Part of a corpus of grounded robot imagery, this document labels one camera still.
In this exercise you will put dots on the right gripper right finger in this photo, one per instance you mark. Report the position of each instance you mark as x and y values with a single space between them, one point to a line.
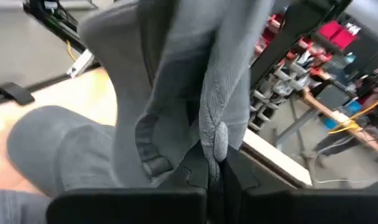
301 207

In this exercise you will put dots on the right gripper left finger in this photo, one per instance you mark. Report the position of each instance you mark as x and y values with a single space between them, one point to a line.
130 207

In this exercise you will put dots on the grey cap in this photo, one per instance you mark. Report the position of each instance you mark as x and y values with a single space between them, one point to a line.
176 77
61 149

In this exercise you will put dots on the wooden workbench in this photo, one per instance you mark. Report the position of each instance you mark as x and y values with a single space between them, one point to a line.
319 107

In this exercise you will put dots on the blue box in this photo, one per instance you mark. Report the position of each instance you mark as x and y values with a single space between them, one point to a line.
353 107

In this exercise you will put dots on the black box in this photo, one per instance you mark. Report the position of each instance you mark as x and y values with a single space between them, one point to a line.
332 96

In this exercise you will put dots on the parts shelf with bins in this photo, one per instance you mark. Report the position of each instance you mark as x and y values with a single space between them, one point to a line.
279 81

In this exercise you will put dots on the red storage bin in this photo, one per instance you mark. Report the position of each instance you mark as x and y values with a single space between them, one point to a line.
335 32

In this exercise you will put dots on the white frame end plate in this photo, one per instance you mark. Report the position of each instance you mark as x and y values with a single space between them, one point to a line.
81 63

